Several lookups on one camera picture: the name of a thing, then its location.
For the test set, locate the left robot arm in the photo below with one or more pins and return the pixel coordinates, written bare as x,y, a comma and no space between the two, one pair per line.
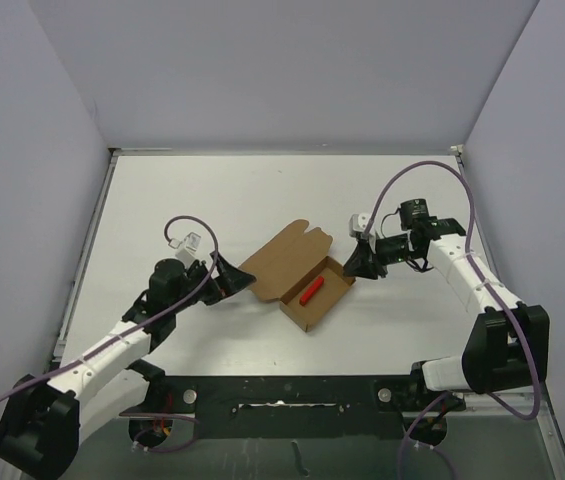
44,421

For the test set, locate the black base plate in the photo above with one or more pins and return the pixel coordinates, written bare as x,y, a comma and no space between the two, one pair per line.
288,407

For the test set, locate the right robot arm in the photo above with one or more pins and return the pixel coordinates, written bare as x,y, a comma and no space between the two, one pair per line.
507,347

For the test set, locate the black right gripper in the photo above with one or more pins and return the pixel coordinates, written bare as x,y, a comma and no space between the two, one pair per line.
363,264

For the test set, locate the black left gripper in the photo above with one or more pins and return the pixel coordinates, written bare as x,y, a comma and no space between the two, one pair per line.
229,281

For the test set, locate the brown cardboard box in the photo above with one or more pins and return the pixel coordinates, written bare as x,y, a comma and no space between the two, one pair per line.
288,263

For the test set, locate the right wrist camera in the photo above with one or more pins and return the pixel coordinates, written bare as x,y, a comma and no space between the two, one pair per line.
361,227

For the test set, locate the red rectangular block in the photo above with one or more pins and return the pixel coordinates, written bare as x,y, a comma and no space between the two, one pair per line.
311,290

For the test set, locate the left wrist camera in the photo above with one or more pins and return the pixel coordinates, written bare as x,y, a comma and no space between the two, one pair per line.
185,250

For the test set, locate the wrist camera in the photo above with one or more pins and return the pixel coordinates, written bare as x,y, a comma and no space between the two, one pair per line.
185,250
361,227

